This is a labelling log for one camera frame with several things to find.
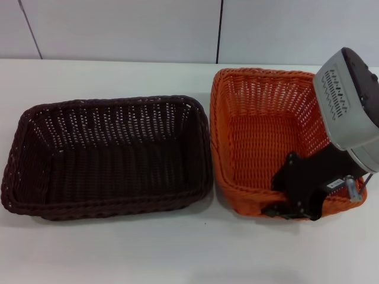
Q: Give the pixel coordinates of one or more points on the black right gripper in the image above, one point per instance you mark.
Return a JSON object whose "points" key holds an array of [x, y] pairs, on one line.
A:
{"points": [[311, 183]]}

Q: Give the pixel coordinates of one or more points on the orange woven plastic basket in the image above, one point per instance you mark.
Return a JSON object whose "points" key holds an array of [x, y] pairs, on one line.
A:
{"points": [[254, 133]]}

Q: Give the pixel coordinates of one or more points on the dark brown woven basket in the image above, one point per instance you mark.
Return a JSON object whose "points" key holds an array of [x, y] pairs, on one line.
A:
{"points": [[103, 165]]}

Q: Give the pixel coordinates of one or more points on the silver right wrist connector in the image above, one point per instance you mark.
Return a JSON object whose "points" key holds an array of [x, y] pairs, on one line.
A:
{"points": [[351, 189]]}

